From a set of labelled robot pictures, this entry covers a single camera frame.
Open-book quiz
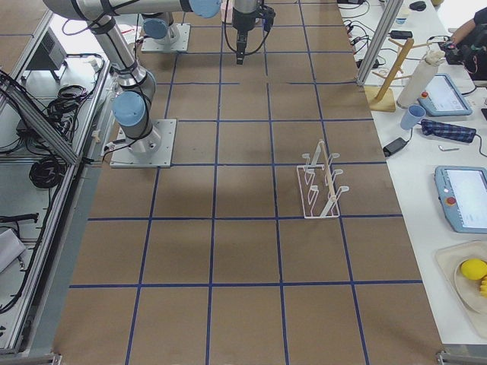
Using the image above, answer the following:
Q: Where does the lower teach pendant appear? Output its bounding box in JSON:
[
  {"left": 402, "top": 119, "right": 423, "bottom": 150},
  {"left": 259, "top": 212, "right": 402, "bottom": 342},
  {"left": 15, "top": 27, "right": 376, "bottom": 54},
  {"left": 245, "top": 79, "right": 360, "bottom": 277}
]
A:
[{"left": 434, "top": 166, "right": 486, "bottom": 234}]

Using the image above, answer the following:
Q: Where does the yellow lemon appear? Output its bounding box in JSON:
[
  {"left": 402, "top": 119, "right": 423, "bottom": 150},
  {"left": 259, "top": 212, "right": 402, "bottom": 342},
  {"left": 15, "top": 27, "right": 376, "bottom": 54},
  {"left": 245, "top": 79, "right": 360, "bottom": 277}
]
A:
[{"left": 460, "top": 258, "right": 487, "bottom": 281}]

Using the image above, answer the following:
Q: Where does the wooden mug tree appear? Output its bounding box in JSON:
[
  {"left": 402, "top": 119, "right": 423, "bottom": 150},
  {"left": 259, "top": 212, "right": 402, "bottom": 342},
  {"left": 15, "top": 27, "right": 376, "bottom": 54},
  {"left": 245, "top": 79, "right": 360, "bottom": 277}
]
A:
[{"left": 364, "top": 37, "right": 427, "bottom": 113}]

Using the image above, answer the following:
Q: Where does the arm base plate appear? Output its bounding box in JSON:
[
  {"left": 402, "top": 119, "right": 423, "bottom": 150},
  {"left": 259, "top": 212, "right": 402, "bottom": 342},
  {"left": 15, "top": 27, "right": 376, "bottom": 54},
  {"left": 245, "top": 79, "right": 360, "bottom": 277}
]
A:
[
  {"left": 142, "top": 19, "right": 191, "bottom": 53},
  {"left": 110, "top": 119, "right": 177, "bottom": 168}
]

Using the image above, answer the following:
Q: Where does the beige tray with plate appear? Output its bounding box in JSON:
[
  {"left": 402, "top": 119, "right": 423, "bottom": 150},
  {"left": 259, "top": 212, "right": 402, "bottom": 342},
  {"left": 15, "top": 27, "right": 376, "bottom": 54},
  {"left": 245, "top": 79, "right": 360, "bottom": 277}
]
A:
[{"left": 435, "top": 240, "right": 486, "bottom": 339}]

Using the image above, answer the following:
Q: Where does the upper teach pendant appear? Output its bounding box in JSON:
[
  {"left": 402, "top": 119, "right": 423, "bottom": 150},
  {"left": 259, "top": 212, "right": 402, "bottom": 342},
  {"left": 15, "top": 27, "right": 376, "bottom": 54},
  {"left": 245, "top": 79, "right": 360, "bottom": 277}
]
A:
[{"left": 418, "top": 73, "right": 472, "bottom": 116}]

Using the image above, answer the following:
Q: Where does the light blue cup on desk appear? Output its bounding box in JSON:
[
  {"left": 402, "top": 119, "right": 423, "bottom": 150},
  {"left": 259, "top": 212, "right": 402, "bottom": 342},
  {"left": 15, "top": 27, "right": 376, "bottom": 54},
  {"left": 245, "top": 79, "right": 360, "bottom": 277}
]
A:
[{"left": 399, "top": 104, "right": 426, "bottom": 130}]

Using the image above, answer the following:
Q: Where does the white wire cup rack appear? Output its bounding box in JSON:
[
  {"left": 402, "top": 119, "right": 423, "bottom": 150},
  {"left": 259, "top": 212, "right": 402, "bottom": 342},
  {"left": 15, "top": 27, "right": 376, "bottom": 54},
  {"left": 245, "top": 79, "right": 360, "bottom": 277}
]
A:
[{"left": 296, "top": 139, "right": 349, "bottom": 219}]

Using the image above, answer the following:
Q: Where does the folded plaid umbrella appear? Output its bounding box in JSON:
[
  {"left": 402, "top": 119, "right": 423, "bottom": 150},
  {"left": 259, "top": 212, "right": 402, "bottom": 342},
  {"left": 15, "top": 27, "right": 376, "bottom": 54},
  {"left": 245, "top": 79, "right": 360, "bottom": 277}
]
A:
[{"left": 421, "top": 119, "right": 476, "bottom": 143}]

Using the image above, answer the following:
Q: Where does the black power adapter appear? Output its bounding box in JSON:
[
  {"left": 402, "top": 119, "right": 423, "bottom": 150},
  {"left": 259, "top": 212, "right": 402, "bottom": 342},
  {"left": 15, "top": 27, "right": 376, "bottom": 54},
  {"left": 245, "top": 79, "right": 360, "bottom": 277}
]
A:
[{"left": 383, "top": 138, "right": 409, "bottom": 157}]

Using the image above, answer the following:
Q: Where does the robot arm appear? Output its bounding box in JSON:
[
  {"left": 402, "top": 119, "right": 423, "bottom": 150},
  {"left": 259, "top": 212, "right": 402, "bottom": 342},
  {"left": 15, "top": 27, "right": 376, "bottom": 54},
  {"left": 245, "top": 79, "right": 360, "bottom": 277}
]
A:
[
  {"left": 44, "top": 1, "right": 221, "bottom": 153},
  {"left": 141, "top": 1, "right": 275, "bottom": 46}
]

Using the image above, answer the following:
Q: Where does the teach pendant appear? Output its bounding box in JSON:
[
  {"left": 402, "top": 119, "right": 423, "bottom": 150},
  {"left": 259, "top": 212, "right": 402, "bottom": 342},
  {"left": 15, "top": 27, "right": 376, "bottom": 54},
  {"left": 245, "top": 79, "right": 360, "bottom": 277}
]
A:
[
  {"left": 418, "top": 73, "right": 472, "bottom": 116},
  {"left": 434, "top": 166, "right": 486, "bottom": 234}
]

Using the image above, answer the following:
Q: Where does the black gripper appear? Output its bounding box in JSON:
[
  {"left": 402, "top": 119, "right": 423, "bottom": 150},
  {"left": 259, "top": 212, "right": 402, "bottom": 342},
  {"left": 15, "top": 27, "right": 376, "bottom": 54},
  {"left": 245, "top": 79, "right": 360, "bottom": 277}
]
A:
[{"left": 236, "top": 30, "right": 247, "bottom": 65}]

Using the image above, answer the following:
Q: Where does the cream water bottle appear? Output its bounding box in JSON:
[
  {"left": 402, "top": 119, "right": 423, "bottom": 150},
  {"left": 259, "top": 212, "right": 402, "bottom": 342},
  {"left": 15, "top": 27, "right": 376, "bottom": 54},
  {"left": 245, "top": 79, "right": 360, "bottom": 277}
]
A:
[{"left": 396, "top": 50, "right": 445, "bottom": 108}]

